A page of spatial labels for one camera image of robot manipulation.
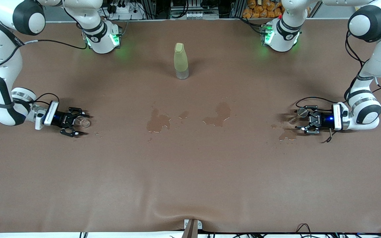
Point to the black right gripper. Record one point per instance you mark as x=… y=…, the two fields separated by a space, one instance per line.
x=59 y=118

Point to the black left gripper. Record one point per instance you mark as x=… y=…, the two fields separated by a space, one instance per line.
x=322 y=120

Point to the clear glass beaker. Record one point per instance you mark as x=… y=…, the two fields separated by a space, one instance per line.
x=85 y=123

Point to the metal double jigger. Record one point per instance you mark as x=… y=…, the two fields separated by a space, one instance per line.
x=302 y=113

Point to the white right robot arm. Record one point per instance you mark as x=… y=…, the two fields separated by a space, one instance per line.
x=2 y=59

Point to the small spilled liquid puddle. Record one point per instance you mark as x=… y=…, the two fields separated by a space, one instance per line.
x=184 y=115

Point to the orange snack bags pile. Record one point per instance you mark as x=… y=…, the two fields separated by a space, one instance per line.
x=263 y=10

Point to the white power strip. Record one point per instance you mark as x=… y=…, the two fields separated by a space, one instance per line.
x=127 y=11

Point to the green sleeved glass bottle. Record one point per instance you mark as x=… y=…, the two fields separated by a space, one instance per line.
x=181 y=59

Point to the brown table mat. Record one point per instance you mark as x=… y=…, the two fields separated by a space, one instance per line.
x=190 y=178

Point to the metal table edge bracket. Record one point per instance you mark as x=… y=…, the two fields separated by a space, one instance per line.
x=192 y=228

